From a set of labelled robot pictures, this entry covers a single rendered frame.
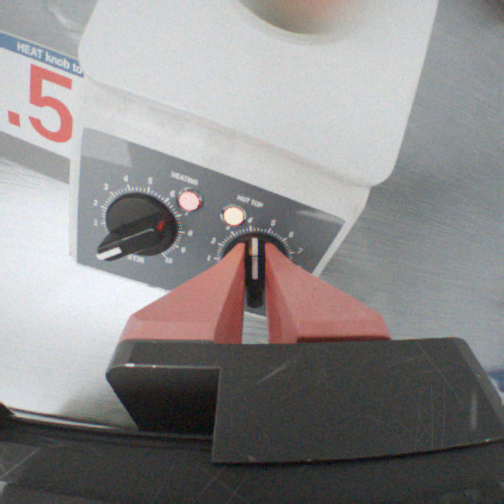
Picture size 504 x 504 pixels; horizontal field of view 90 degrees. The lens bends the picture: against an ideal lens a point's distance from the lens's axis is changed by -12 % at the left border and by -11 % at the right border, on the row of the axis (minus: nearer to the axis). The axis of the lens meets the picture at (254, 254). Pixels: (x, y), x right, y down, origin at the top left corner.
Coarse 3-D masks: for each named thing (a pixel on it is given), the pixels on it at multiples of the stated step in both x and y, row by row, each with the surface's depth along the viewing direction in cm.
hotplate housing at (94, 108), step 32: (96, 96) 10; (96, 128) 10; (128, 128) 10; (160, 128) 11; (192, 128) 11; (192, 160) 11; (224, 160) 11; (256, 160) 11; (288, 160) 11; (288, 192) 12; (320, 192) 12; (352, 192) 12; (352, 224) 13; (160, 288) 16
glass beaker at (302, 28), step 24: (240, 0) 8; (264, 0) 7; (288, 0) 7; (312, 0) 7; (336, 0) 7; (360, 0) 7; (264, 24) 8; (288, 24) 8; (312, 24) 8; (336, 24) 8
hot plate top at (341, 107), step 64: (128, 0) 8; (192, 0) 8; (384, 0) 9; (128, 64) 8; (192, 64) 9; (256, 64) 9; (320, 64) 9; (384, 64) 10; (256, 128) 9; (320, 128) 10; (384, 128) 10
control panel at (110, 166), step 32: (96, 160) 11; (128, 160) 11; (160, 160) 11; (96, 192) 12; (128, 192) 12; (160, 192) 12; (192, 192) 12; (224, 192) 12; (256, 192) 12; (96, 224) 13; (192, 224) 13; (224, 224) 13; (256, 224) 13; (288, 224) 13; (320, 224) 13; (96, 256) 14; (128, 256) 14; (160, 256) 14; (192, 256) 14; (288, 256) 14; (320, 256) 14
